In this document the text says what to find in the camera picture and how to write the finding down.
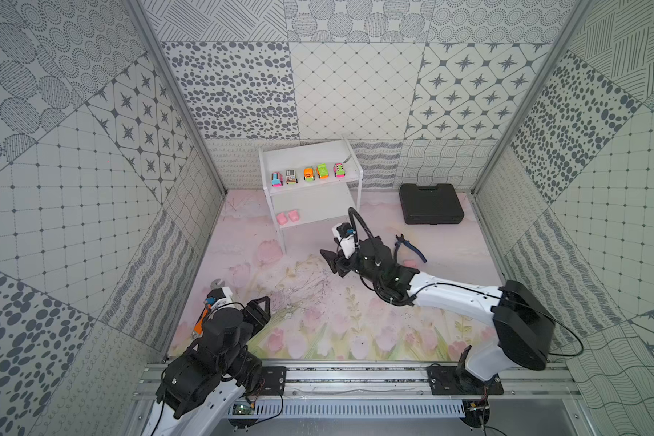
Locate orange handled adjustable wrench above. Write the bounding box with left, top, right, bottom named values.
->
left=192, top=279, right=225, bottom=339

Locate pink rubber pig toy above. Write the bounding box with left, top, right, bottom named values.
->
left=403, top=260, right=419, bottom=269
left=288, top=210, right=301, bottom=223
left=276, top=213, right=288, bottom=225

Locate pink teal toy truck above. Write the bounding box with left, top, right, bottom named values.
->
left=270, top=172, right=283, bottom=187

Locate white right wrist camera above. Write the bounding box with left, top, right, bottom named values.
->
left=332, top=223, right=357, bottom=259

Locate black plastic tool case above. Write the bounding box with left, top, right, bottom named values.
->
left=399, top=183, right=464, bottom=225

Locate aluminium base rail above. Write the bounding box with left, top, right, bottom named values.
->
left=133, top=359, right=579, bottom=421

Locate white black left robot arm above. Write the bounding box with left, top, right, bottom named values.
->
left=143, top=290, right=286, bottom=435

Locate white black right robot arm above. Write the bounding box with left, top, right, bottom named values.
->
left=320, top=208, right=561, bottom=396

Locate orange green toy dump truck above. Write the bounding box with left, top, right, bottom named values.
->
left=316, top=163, right=330, bottom=180

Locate white two-tier shelf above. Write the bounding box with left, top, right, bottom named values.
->
left=258, top=137, right=364, bottom=251

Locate green orange toy mixer truck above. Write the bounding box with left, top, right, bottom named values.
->
left=303, top=167, right=315, bottom=182

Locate pink green toy truck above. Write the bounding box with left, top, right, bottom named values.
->
left=334, top=163, right=346, bottom=178

